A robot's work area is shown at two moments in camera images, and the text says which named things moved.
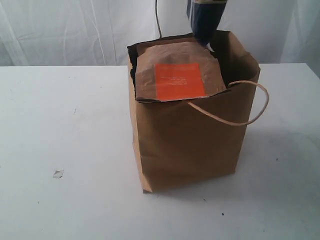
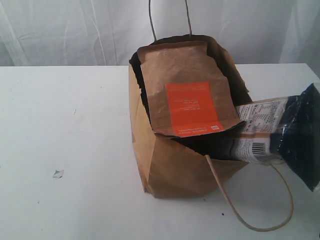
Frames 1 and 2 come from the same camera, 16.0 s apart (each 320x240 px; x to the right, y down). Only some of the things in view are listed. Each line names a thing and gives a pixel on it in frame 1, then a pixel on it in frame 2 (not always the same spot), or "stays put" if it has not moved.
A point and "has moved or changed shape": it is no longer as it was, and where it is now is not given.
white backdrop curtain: [97, 33] stays put
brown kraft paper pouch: [176, 69] has moved or changed shape
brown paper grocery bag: [180, 142] has moved or changed shape
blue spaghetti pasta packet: [205, 15] -> [285, 131]
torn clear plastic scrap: [58, 173] stays put
